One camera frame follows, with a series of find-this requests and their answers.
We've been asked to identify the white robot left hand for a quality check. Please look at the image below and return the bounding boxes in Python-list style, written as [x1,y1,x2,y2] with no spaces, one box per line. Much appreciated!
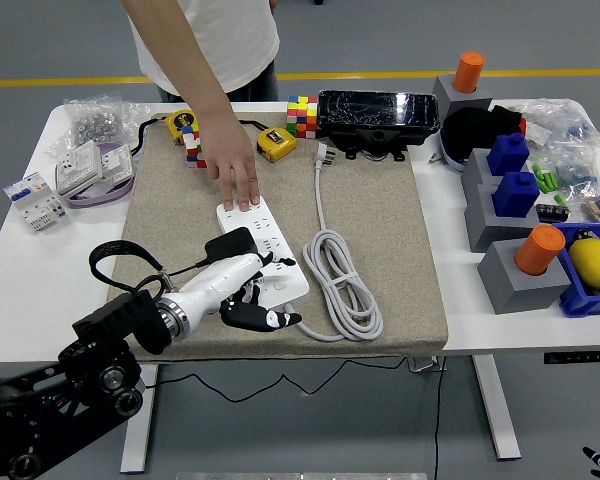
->
[169,251,304,336]

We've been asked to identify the person's right hand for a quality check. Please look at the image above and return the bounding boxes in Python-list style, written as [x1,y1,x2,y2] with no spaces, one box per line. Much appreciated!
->
[197,112,261,212]

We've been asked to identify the black plug adapter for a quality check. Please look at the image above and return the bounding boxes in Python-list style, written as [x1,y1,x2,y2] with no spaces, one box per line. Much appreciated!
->
[203,227,259,264]

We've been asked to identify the white power strip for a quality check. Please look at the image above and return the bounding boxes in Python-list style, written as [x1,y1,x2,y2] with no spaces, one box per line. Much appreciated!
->
[215,195,311,307]

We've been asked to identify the scrambled puzzle cube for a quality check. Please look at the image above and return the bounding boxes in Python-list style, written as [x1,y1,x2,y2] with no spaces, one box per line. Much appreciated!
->
[182,124,207,170]

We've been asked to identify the square yellow tape measure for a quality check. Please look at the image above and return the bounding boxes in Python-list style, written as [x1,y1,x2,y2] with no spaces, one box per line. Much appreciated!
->
[237,118,298,164]

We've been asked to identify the round yellow tape measure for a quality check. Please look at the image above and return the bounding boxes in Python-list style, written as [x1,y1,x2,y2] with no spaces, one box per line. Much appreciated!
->
[129,109,197,157]

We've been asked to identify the neon puzzle cube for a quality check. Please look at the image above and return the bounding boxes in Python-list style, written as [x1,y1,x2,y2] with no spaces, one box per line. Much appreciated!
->
[286,95,320,140]

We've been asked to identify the black desk control panel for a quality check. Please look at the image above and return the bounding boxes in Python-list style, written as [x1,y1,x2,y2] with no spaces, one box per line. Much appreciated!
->
[543,351,600,365]

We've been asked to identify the person's torso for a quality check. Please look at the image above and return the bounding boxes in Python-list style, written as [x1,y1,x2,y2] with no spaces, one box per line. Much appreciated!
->
[124,0,281,104]

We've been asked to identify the white table leg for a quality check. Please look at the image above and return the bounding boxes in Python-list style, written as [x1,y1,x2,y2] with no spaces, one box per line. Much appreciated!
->
[119,363,159,475]
[472,354,522,461]

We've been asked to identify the purple ribbon roll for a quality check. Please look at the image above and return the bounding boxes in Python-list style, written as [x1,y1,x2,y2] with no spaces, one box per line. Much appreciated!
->
[62,141,136,210]

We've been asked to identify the clear bag of nuts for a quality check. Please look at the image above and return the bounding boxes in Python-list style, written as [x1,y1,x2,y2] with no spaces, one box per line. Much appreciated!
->
[47,90,151,156]

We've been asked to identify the glossy black box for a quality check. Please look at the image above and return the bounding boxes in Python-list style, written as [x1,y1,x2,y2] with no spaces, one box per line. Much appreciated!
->
[317,89,441,147]

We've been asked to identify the blue plastic bin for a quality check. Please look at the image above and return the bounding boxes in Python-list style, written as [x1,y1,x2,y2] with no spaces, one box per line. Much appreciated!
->
[552,221,600,318]

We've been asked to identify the grey-brown mat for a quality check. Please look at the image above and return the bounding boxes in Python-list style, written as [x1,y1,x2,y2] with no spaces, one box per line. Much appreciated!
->
[97,110,450,362]

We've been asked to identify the grey block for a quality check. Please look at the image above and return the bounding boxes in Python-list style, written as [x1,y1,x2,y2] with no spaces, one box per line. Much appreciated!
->
[460,148,501,204]
[477,238,572,316]
[463,183,541,254]
[432,74,495,119]

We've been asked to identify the yellow lemon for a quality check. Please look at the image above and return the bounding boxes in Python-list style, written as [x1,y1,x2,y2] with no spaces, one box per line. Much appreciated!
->
[568,238,600,289]

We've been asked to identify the white blue circuit breaker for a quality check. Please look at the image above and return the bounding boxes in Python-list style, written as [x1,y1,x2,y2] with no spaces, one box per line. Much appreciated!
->
[3,171,69,233]

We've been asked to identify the white dish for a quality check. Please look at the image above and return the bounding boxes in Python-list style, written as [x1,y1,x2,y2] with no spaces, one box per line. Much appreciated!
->
[438,127,469,174]

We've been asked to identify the orange cylinder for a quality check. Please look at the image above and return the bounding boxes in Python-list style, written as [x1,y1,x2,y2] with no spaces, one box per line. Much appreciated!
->
[452,51,486,95]
[514,224,567,277]

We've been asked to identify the black cloth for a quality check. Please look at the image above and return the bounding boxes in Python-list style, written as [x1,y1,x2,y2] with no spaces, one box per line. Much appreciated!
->
[442,104,526,161]

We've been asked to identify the black component strip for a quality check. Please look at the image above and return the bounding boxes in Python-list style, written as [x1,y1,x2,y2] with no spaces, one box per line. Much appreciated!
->
[535,202,571,225]

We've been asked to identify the blue block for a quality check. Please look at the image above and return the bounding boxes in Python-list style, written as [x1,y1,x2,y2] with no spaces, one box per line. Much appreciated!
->
[492,171,541,219]
[486,132,531,177]

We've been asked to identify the green plastic pegs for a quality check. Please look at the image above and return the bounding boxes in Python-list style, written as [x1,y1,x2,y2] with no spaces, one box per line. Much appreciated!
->
[531,164,561,195]

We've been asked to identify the clear bag blue parts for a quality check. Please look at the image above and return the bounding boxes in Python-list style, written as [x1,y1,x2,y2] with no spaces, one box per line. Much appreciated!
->
[549,142,600,199]

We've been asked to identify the large clear parts bag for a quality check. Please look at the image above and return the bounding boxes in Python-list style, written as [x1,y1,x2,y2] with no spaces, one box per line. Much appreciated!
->
[507,98,600,151]

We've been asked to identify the white power strip cable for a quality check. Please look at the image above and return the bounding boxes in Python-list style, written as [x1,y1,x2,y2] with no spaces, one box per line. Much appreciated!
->
[294,141,384,342]

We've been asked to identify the white wall socket plate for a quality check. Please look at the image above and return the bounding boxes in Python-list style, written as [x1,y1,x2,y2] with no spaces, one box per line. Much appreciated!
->
[98,143,135,182]
[54,139,104,197]

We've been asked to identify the thin black adapter cord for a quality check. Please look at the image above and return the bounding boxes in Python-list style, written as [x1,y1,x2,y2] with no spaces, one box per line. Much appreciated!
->
[139,257,416,403]

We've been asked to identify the black bracket mount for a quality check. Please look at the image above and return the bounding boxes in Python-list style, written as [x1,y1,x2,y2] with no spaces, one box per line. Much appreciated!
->
[328,127,410,164]

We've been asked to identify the hanging black cable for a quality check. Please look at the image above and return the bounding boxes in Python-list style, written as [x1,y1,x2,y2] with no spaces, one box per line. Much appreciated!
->
[432,355,449,480]

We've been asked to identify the metal under-table bracket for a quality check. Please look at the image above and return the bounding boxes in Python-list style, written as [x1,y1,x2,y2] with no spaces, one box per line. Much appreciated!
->
[407,355,449,374]

